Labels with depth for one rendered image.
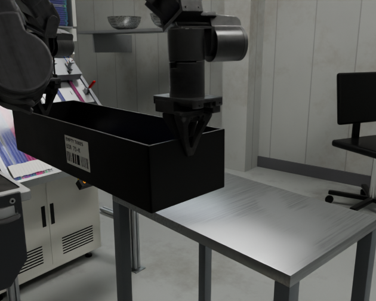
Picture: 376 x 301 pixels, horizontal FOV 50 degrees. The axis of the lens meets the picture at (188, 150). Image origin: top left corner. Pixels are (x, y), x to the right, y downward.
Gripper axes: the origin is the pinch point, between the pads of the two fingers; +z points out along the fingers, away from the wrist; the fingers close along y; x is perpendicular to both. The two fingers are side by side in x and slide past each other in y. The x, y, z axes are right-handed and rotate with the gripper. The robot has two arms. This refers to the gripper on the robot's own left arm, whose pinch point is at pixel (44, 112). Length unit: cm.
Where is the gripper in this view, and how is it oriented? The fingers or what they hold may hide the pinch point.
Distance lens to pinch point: 114.8
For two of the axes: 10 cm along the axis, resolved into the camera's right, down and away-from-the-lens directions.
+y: -6.8, -1.9, 7.1
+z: 0.0, 9.7, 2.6
